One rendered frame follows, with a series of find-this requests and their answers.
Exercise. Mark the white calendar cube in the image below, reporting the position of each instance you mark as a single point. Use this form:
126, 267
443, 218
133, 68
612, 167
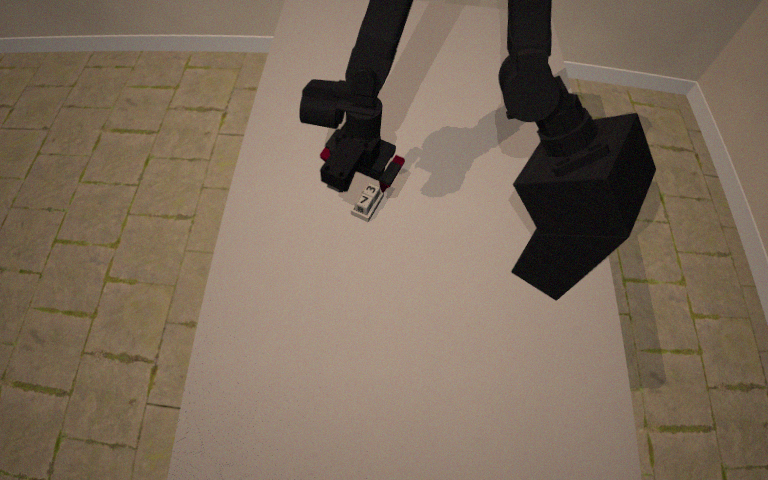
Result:
363, 203
372, 191

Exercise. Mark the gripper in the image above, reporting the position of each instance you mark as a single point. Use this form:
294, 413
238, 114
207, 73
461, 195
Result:
387, 150

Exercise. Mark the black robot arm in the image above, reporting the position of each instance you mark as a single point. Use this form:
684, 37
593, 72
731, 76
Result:
530, 92

